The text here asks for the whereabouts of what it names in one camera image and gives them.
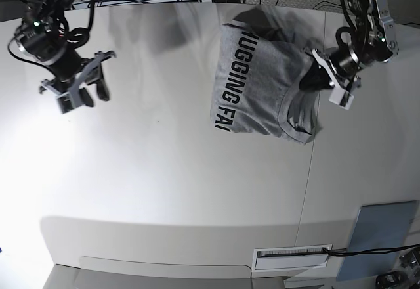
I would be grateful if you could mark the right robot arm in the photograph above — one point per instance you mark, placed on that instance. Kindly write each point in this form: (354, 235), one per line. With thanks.
(49, 15)

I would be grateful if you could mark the grey T-shirt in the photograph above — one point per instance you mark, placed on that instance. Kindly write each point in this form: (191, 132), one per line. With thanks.
(256, 86)

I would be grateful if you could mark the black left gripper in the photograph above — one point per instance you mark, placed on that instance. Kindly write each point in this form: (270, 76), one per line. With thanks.
(336, 68)

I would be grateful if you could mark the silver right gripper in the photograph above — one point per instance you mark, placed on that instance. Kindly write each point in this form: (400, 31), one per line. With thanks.
(56, 52)

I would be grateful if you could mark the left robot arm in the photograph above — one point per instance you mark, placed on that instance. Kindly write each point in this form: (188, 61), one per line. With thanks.
(369, 37)

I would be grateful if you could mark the blue-grey board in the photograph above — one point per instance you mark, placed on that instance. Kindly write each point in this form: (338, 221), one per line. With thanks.
(377, 226)

